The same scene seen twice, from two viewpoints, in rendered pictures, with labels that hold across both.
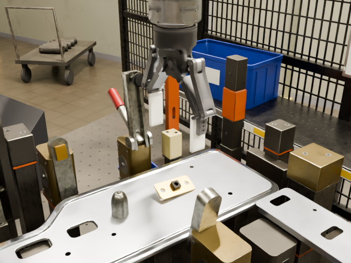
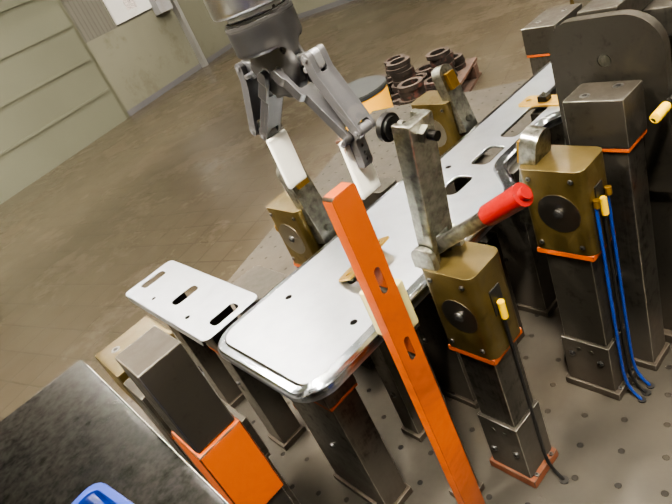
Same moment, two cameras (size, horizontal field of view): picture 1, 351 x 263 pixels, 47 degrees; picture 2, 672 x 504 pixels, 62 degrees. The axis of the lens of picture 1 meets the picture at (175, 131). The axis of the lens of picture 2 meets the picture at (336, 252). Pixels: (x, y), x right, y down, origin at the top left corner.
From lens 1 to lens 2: 133 cm
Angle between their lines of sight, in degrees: 125
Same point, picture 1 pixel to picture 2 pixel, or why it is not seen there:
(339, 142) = (52, 459)
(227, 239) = (285, 203)
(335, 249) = (192, 278)
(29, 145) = (568, 114)
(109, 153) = not seen: outside the picture
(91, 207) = (467, 202)
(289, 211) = (218, 302)
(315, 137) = (85, 463)
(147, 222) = (385, 220)
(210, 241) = not seen: hidden behind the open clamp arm
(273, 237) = (249, 284)
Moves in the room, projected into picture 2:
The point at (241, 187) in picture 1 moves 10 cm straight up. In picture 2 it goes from (271, 313) to (237, 253)
